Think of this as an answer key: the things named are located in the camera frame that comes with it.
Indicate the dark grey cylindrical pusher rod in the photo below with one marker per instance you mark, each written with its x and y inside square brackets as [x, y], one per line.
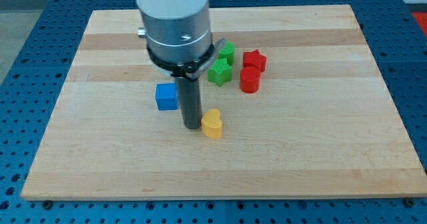
[189, 102]

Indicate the red star block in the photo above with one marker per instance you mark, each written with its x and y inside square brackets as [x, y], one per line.
[255, 59]

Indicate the green cylinder block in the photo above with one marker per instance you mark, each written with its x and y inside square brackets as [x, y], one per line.
[227, 52]

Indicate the blue cube block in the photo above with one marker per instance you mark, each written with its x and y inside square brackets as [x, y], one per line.
[166, 96]

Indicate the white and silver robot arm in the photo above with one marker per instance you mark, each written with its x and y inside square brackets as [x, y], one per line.
[179, 41]

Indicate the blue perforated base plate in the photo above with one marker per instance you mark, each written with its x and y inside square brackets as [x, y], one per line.
[31, 87]

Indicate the yellow heart block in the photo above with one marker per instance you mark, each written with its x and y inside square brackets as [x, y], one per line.
[211, 124]

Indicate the wooden board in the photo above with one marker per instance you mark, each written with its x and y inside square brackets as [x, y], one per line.
[322, 125]

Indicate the green star block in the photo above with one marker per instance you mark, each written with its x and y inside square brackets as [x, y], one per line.
[220, 72]

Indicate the red cylinder block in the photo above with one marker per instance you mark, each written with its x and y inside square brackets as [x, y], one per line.
[250, 79]

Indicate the black clamp with grey lever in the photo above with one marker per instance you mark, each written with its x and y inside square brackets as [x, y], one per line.
[191, 70]

